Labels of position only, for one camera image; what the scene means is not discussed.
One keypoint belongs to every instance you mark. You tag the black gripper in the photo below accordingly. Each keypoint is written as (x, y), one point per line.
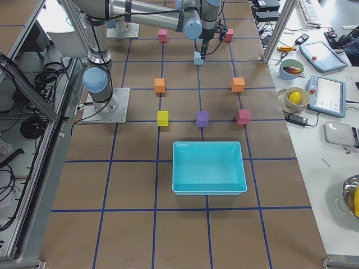
(206, 35)

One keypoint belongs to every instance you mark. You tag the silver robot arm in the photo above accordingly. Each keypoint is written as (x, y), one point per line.
(209, 8)
(95, 22)

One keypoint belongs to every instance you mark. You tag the pink foam block far left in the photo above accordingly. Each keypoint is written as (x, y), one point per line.
(228, 36)

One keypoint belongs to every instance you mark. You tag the pink foam block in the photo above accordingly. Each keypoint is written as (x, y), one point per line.
(162, 35)
(228, 36)
(243, 117)

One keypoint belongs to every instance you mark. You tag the pink foam block near left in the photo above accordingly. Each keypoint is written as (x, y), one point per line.
(162, 35)

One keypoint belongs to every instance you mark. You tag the orange foam block far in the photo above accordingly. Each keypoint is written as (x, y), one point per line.
(238, 84)

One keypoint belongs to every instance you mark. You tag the orange foam block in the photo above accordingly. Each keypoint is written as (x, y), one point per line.
(159, 85)
(238, 84)

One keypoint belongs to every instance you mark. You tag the orange foam block near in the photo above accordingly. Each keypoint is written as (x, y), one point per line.
(159, 85)

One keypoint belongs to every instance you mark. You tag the purple foam block right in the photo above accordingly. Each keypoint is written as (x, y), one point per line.
(202, 119)

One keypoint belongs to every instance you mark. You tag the pink foam block right far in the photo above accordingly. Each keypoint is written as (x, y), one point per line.
(243, 117)

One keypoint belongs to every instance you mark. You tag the yellow foam block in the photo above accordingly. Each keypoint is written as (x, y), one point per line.
(162, 118)

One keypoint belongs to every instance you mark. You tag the scissors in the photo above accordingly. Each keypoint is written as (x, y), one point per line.
(282, 56)

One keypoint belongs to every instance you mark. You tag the green bowl with fruit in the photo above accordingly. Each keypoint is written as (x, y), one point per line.
(290, 69)

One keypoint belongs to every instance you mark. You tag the beige bowl with lemon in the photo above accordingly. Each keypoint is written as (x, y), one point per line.
(296, 99)

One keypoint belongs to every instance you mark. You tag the blue teach pendant far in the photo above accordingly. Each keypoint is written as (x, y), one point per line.
(322, 57)

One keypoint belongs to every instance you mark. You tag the blue teach pendant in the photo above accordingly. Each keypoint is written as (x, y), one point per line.
(322, 57)
(327, 96)

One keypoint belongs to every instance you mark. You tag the black power adapter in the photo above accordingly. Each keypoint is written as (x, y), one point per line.
(297, 120)

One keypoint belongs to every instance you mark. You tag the teal plastic tray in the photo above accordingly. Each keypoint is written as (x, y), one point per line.
(208, 168)

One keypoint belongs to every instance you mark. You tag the blue teach pendant near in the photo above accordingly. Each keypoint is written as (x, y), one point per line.
(327, 96)

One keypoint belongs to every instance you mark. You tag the steel bowl with banana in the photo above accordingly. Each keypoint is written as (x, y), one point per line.
(350, 195)

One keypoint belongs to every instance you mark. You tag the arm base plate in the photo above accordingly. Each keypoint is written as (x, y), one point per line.
(123, 30)
(113, 112)

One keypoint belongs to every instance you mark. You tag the aluminium frame post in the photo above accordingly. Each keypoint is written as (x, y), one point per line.
(284, 16)

